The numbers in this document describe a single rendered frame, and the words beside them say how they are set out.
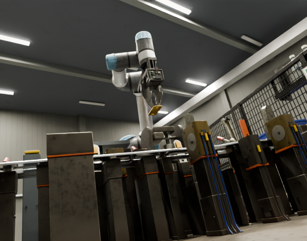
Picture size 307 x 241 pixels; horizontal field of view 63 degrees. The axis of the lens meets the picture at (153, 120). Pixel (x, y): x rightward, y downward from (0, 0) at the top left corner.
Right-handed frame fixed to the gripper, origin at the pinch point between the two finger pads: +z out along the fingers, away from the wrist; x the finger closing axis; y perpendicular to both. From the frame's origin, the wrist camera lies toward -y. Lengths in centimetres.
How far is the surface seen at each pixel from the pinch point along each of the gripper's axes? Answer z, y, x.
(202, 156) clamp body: 27.5, 21.9, 3.2
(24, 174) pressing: 21, -9, -49
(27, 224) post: 37, -30, -50
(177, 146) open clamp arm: 14.2, -12.6, 13.0
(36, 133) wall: -376, -1047, -122
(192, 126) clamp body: 17.4, 20.9, 3.1
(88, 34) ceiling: -498, -533, 62
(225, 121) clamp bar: 1.6, -16.1, 46.2
